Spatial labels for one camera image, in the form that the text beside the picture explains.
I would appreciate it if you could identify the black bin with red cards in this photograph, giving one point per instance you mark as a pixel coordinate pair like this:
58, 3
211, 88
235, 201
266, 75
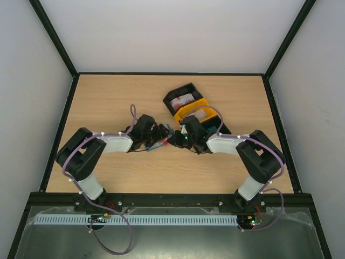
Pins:
188, 88

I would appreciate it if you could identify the teal card stack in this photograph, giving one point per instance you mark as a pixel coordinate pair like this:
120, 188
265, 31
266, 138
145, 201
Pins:
212, 129

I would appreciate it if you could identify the teal card holder wallet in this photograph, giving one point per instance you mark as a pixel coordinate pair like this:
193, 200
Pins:
165, 132

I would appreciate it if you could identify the yellow plastic bin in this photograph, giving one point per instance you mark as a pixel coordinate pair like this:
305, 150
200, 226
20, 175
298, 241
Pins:
200, 108

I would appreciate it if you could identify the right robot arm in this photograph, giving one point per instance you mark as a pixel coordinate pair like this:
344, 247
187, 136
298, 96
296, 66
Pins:
260, 156

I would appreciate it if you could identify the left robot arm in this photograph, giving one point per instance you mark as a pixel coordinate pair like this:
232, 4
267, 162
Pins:
80, 154

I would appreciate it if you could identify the white slotted cable duct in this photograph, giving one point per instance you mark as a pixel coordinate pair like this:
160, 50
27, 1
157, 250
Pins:
137, 220

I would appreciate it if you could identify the red white card stack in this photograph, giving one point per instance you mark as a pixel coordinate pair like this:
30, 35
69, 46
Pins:
179, 101

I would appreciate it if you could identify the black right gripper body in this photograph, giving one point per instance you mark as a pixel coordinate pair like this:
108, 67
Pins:
179, 138

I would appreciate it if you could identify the white pink card stack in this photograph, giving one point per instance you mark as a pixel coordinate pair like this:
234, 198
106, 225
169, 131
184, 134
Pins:
200, 114

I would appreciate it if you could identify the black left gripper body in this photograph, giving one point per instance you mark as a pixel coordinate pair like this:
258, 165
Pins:
149, 139

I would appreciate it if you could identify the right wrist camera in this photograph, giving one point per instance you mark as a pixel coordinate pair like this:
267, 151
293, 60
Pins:
183, 130

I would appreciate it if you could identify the black bin with teal cards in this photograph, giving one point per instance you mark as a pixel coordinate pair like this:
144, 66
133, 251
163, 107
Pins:
212, 125

